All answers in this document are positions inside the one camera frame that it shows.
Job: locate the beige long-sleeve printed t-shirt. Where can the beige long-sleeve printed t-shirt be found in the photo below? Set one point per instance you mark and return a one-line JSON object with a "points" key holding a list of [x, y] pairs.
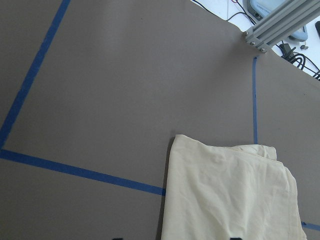
{"points": [[220, 193]]}

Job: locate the aluminium frame post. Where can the aluminium frame post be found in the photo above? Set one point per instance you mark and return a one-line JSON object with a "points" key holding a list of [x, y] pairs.
{"points": [[281, 22]]}

